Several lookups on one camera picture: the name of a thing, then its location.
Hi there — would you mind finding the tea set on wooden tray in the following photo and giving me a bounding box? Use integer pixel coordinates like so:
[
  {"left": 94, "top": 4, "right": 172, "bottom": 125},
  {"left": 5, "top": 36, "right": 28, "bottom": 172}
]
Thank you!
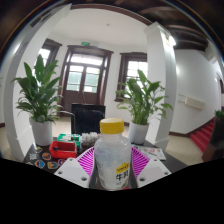
[{"left": 80, "top": 131, "right": 101, "bottom": 148}]

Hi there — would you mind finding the white wall radiator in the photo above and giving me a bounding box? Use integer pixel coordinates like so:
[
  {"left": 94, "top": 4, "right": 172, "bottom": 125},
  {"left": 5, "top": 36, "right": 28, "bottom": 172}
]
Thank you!
[{"left": 177, "top": 93, "right": 206, "bottom": 111}]

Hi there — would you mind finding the blue round badge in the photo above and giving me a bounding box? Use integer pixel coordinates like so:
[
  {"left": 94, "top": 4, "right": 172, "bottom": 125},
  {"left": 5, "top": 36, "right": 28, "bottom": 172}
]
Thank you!
[{"left": 33, "top": 159, "right": 46, "bottom": 170}]

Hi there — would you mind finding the large potted plant white pot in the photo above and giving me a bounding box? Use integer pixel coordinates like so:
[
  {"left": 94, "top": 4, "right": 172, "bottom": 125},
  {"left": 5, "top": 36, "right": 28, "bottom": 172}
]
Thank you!
[
  {"left": 10, "top": 54, "right": 64, "bottom": 147},
  {"left": 114, "top": 68, "right": 174, "bottom": 146}
]

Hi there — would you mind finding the orange round badge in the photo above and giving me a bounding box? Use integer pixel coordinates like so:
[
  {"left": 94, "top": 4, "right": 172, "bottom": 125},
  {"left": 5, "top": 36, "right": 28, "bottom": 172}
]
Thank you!
[
  {"left": 46, "top": 161, "right": 60, "bottom": 171},
  {"left": 41, "top": 152, "right": 53, "bottom": 162}
]

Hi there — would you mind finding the green box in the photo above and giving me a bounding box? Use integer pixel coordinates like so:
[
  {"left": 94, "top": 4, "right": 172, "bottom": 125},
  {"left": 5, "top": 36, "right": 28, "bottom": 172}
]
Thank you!
[{"left": 56, "top": 133, "right": 82, "bottom": 145}]

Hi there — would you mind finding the red carpeted staircase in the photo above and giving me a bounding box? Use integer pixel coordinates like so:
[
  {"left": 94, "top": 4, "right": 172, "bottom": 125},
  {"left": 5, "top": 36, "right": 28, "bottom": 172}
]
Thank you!
[{"left": 189, "top": 117, "right": 218, "bottom": 153}]

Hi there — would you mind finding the dark wooden double door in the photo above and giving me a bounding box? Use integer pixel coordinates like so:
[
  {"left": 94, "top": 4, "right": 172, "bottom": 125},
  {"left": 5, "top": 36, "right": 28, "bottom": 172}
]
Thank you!
[{"left": 59, "top": 45, "right": 115, "bottom": 113}]

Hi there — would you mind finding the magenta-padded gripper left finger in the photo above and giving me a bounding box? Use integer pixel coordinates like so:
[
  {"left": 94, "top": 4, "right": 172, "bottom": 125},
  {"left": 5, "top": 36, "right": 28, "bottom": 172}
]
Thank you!
[{"left": 53, "top": 147, "right": 98, "bottom": 188}]

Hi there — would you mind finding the red plastic box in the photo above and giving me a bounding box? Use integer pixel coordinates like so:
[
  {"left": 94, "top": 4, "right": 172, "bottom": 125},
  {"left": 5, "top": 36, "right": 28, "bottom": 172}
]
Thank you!
[{"left": 49, "top": 140, "right": 79, "bottom": 160}]

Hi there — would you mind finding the printed paper leaflet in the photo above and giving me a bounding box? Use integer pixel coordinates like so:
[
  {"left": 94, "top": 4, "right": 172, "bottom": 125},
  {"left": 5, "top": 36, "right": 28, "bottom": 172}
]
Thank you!
[{"left": 133, "top": 144, "right": 167, "bottom": 161}]

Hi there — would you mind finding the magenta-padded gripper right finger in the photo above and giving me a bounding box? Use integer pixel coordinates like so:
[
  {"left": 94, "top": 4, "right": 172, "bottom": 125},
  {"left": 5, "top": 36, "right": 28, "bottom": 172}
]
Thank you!
[{"left": 130, "top": 146, "right": 172, "bottom": 188}]

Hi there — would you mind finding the yellow-capped clear drink bottle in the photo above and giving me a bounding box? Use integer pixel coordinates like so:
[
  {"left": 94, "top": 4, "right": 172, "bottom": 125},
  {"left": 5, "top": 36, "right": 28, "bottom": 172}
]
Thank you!
[{"left": 93, "top": 117, "right": 133, "bottom": 191}]

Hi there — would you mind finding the dark wooden framed window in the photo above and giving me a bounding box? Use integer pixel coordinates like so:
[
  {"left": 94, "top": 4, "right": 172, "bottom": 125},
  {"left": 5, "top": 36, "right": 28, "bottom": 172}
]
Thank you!
[
  {"left": 114, "top": 51, "right": 149, "bottom": 103},
  {"left": 37, "top": 38, "right": 63, "bottom": 69}
]

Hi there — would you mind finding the black chair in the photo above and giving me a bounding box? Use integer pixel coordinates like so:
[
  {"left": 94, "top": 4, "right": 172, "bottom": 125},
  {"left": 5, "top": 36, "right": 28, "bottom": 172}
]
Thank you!
[{"left": 70, "top": 102, "right": 107, "bottom": 136}]

